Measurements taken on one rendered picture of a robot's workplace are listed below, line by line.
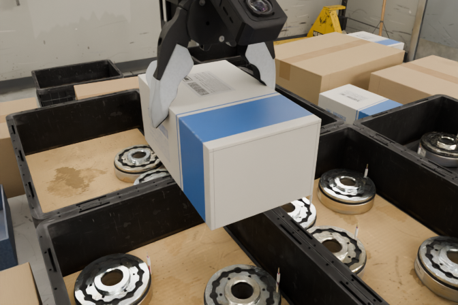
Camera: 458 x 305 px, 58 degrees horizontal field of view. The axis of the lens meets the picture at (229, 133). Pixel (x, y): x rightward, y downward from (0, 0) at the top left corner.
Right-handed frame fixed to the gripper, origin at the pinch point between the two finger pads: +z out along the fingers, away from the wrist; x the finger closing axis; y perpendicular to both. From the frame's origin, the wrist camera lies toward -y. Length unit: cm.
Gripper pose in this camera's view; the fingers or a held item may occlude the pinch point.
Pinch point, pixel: (219, 116)
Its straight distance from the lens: 46.1
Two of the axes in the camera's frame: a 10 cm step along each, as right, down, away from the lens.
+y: -4.7, -4.1, 7.8
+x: -8.8, 2.3, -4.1
